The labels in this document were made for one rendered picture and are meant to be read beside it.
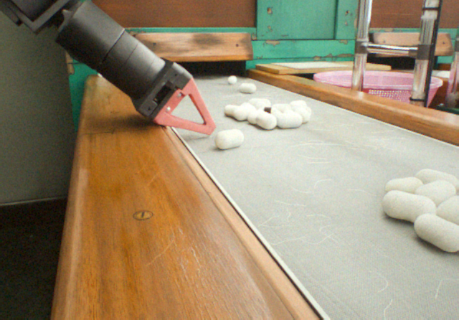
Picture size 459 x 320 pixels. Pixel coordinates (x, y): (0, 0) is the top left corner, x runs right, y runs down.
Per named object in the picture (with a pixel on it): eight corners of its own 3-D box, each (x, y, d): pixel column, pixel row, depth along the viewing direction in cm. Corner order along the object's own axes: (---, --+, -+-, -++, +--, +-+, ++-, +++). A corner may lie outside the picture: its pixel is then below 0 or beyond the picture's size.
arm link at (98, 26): (44, 32, 37) (79, -14, 38) (47, 38, 43) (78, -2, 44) (103, 76, 40) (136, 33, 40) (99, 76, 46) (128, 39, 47)
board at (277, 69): (278, 74, 93) (279, 69, 93) (254, 68, 106) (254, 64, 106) (390, 70, 103) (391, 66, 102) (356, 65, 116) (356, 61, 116)
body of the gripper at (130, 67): (171, 65, 50) (124, 27, 47) (188, 73, 41) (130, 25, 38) (140, 105, 50) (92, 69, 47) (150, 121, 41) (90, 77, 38)
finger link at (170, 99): (219, 102, 53) (165, 59, 49) (236, 113, 46) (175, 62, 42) (188, 142, 53) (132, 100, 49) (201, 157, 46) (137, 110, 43)
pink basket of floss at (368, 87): (433, 141, 70) (441, 90, 67) (295, 124, 83) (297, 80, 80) (437, 114, 92) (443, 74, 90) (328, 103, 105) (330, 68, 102)
